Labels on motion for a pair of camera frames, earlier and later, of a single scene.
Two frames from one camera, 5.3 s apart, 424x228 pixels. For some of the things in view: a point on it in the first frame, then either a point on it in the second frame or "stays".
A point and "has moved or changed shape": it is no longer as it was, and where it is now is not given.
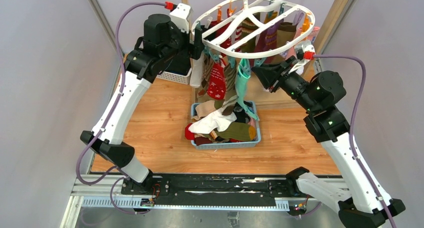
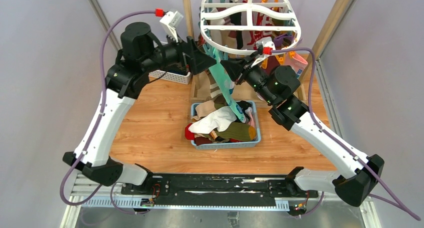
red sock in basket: (189, 135) stays
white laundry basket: (178, 78) stays
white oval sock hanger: (254, 26) has moved or changed shape
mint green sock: (243, 74) to (226, 84)
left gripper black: (197, 47) to (190, 54)
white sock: (212, 123) stays
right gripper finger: (269, 76) to (235, 66)
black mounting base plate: (213, 188) stays
